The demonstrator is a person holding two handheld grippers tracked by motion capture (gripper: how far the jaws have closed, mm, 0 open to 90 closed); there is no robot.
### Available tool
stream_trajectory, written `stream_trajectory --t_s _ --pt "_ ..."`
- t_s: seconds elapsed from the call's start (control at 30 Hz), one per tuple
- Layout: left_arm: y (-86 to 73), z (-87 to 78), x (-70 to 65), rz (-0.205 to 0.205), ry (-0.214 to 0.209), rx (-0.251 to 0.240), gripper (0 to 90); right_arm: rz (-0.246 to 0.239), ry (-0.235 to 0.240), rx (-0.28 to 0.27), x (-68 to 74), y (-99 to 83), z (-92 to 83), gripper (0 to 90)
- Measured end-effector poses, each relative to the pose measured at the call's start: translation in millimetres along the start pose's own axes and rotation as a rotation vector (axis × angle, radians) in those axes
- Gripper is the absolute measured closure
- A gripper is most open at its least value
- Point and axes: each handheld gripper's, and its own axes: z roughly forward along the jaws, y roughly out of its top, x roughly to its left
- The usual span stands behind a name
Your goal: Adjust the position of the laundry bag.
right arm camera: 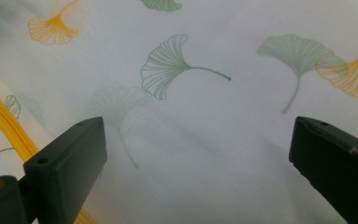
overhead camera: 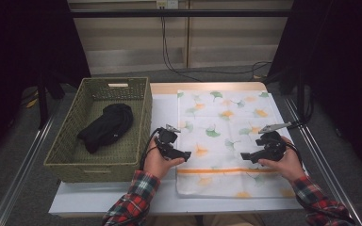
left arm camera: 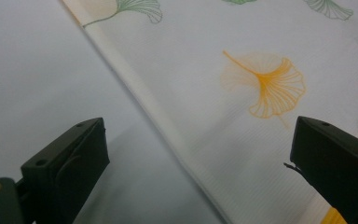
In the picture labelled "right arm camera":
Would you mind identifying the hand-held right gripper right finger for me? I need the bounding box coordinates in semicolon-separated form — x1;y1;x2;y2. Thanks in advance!
288;116;358;224

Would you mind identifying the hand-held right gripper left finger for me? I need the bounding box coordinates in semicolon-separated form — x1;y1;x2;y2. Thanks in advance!
22;116;108;224

